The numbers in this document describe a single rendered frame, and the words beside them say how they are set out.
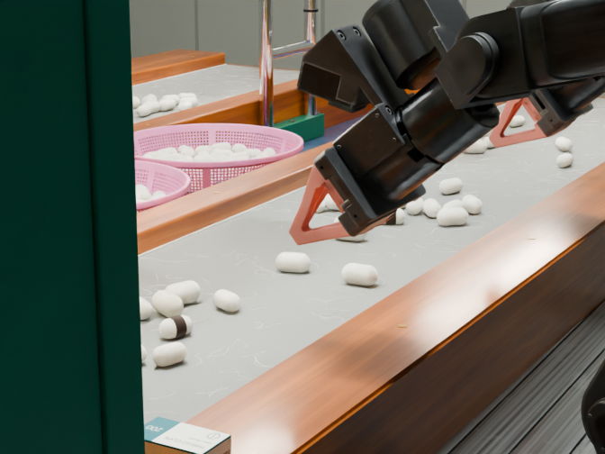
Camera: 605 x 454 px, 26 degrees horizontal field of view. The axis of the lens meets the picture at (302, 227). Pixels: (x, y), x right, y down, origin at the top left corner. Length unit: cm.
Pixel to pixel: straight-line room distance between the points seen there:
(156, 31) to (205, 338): 267
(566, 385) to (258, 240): 40
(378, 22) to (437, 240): 52
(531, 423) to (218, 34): 262
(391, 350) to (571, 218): 47
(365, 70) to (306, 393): 25
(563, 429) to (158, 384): 36
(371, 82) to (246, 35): 265
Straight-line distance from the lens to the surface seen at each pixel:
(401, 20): 100
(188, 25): 374
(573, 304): 142
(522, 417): 120
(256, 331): 119
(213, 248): 145
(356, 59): 101
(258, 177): 166
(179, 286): 125
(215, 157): 189
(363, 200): 99
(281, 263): 135
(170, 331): 117
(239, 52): 366
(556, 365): 133
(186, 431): 89
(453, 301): 120
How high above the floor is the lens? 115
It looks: 16 degrees down
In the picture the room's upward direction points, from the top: straight up
